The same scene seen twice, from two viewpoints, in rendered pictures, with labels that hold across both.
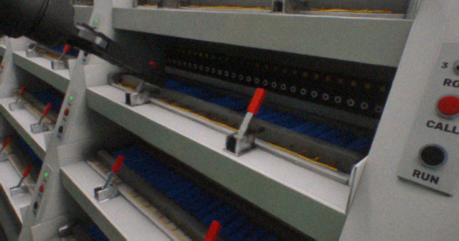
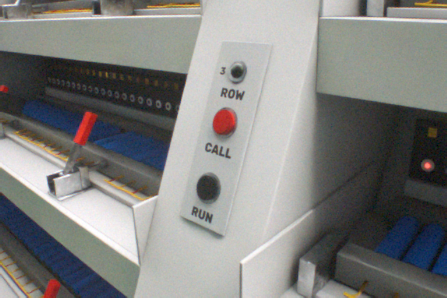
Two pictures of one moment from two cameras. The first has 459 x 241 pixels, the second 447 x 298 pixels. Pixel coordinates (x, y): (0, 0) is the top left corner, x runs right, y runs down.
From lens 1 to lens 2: 0.17 m
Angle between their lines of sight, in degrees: 1
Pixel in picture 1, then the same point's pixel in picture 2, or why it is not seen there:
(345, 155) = not seen: hidden behind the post
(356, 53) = (163, 60)
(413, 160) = (193, 195)
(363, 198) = (153, 245)
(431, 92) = (211, 106)
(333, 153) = not seen: hidden behind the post
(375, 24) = (172, 24)
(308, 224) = (118, 279)
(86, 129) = not seen: outside the picture
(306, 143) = (144, 179)
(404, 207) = (185, 254)
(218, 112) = (68, 145)
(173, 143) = (10, 187)
